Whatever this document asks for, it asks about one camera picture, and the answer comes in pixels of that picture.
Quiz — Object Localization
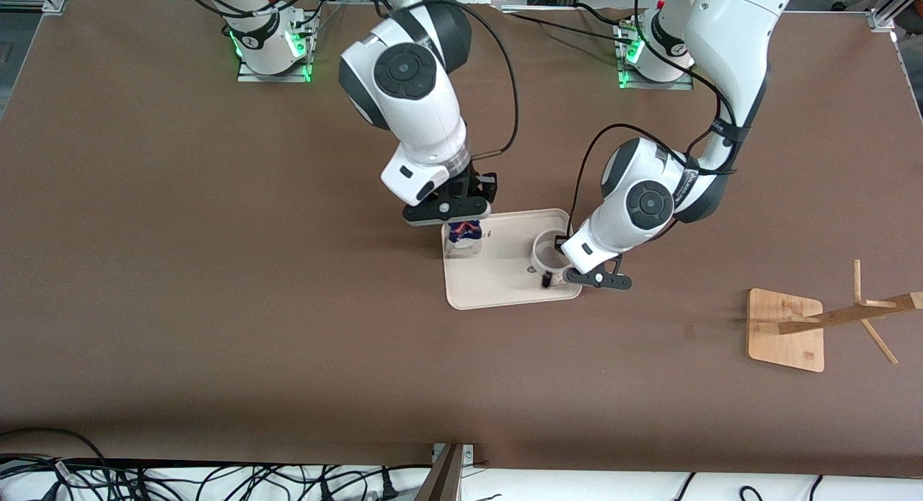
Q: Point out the black cable with plug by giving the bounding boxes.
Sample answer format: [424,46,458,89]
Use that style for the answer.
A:
[375,464,433,501]

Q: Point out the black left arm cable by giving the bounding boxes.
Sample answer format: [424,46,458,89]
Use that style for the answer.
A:
[568,0,741,236]

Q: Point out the white smiley cup black handle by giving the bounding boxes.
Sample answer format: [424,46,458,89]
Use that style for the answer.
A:
[531,231,572,288]

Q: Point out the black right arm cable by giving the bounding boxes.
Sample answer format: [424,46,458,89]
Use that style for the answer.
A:
[368,0,521,160]

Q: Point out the thick black cable on table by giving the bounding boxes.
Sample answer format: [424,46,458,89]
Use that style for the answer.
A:
[573,2,642,29]

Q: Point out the thin black cable on table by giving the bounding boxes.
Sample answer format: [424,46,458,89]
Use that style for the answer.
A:
[507,12,630,45]

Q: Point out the beige rabbit print tray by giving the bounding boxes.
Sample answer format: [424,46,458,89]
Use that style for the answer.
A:
[441,208,583,311]

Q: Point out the black looped floor cable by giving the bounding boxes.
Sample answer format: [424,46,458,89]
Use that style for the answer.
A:
[0,427,110,474]

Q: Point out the wooden cup rack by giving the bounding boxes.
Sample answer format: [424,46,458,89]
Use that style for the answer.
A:
[746,260,923,373]

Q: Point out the blue milk carton green cap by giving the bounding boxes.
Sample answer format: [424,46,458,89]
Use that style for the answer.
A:
[445,222,482,258]

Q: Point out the aluminium camera post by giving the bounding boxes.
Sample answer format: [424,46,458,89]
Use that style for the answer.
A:
[415,443,475,501]

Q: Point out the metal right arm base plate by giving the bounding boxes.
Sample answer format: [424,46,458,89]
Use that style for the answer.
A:
[237,11,312,84]

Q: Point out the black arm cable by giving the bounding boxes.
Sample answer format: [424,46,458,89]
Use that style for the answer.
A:
[368,0,521,160]
[568,0,741,236]

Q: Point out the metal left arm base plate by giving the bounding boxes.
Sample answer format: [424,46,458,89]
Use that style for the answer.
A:
[617,22,694,91]

